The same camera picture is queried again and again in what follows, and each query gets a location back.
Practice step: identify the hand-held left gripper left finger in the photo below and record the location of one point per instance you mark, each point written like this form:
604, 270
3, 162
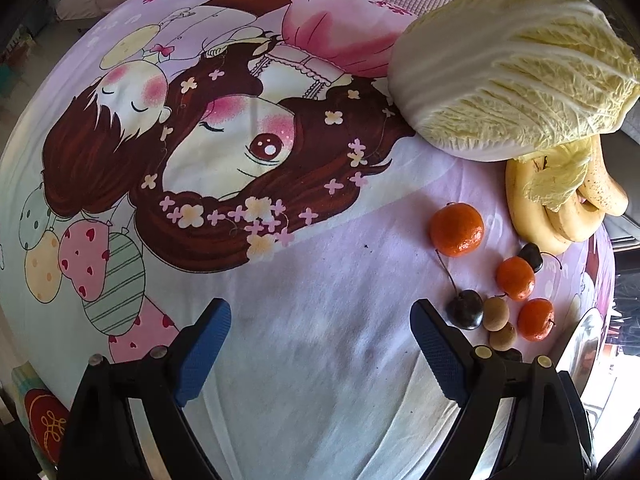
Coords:
205, 350

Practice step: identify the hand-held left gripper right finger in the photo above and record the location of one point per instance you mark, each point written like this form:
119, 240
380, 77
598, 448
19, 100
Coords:
440, 350

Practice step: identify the dark cherry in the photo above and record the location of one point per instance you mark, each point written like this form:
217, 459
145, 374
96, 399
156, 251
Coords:
464, 310
531, 256

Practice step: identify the brown longan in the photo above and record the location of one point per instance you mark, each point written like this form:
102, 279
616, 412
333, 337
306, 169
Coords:
495, 313
502, 336

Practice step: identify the small tangerine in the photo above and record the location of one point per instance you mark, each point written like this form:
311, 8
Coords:
515, 277
536, 320

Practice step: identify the large tangerine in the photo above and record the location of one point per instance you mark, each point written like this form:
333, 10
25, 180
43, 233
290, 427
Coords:
457, 230

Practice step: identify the metal plate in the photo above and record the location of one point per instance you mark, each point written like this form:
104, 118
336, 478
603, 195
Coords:
585, 340

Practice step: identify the cartoon printed bedsheet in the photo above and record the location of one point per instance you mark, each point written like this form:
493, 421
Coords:
300, 310

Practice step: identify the red embroidered cushion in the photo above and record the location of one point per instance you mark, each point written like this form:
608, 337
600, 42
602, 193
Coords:
45, 420

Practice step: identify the napa cabbage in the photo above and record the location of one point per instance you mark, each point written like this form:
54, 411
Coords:
500, 70

